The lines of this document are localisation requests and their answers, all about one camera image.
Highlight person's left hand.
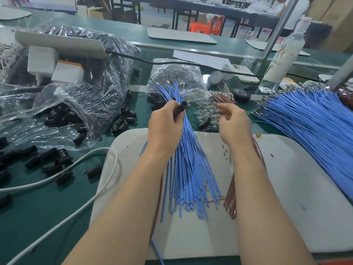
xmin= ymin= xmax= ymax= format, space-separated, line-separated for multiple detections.
xmin=146 ymin=100 xmax=187 ymax=160

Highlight person's right hand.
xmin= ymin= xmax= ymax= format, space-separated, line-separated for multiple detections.
xmin=217 ymin=103 xmax=253 ymax=151

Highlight black connector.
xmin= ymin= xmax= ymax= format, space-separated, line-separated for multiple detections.
xmin=174 ymin=101 xmax=188 ymax=115

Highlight bundle of brown wires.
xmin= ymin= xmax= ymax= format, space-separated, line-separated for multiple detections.
xmin=212 ymin=91 xmax=268 ymax=220

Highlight large blue wire pile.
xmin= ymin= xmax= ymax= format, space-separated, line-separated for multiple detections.
xmin=254 ymin=85 xmax=353 ymax=201

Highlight pile of black plastic caps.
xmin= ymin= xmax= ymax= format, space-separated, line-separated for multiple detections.
xmin=0 ymin=90 xmax=138 ymax=208

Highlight person's left forearm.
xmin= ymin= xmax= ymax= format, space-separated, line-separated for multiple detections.
xmin=63 ymin=151 xmax=177 ymax=265

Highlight person's right forearm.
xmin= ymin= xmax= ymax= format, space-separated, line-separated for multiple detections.
xmin=227 ymin=143 xmax=316 ymax=265

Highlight black tape roll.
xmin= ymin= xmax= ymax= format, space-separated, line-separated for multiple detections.
xmin=232 ymin=88 xmax=252 ymax=104

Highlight white computer mouse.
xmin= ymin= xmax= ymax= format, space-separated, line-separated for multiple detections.
xmin=208 ymin=70 xmax=222 ymax=86

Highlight white flat device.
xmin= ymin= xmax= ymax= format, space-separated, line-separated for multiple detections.
xmin=223 ymin=63 xmax=260 ymax=83

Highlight small clear plastic bag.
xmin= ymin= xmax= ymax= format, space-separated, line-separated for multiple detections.
xmin=146 ymin=58 xmax=207 ymax=103

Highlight large clear plastic bag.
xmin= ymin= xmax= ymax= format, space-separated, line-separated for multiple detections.
xmin=0 ymin=25 xmax=140 ymax=149

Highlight white paper sheet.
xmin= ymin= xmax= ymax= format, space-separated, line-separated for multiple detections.
xmin=172 ymin=49 xmax=232 ymax=70

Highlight white spray bottle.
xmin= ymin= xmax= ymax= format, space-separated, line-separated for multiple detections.
xmin=258 ymin=16 xmax=312 ymax=94

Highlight white flat tray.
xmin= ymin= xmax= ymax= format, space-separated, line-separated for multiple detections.
xmin=0 ymin=7 xmax=32 ymax=21
xmin=147 ymin=27 xmax=217 ymax=44
xmin=245 ymin=39 xmax=311 ymax=56

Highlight white work board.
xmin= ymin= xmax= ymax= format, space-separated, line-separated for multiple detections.
xmin=89 ymin=128 xmax=353 ymax=260

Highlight orange plastic stool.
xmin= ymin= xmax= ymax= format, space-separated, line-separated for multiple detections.
xmin=189 ymin=15 xmax=224 ymax=35

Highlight white orange charger adapter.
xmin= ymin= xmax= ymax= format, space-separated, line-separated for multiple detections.
xmin=51 ymin=59 xmax=85 ymax=84

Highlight white power strip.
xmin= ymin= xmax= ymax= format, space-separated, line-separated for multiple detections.
xmin=15 ymin=31 xmax=108 ymax=60

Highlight cardboard boxes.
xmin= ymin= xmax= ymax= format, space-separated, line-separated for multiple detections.
xmin=309 ymin=0 xmax=353 ymax=52

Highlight orange plastic crate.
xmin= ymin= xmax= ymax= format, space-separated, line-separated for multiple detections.
xmin=320 ymin=258 xmax=353 ymax=265

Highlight blue table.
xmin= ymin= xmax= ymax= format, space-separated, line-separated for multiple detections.
xmin=14 ymin=0 xmax=78 ymax=14

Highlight black power cord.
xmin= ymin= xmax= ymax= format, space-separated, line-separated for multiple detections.
xmin=106 ymin=50 xmax=260 ymax=80

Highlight slanted metal frame post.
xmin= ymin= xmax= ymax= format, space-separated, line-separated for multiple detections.
xmin=262 ymin=0 xmax=301 ymax=60

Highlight short metal frame post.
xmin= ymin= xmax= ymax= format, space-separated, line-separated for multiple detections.
xmin=328 ymin=55 xmax=353 ymax=89

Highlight white charging cable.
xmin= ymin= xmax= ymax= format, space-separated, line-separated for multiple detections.
xmin=0 ymin=147 xmax=121 ymax=265

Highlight long black-frame table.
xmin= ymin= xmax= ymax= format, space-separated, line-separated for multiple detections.
xmin=107 ymin=0 xmax=279 ymax=38

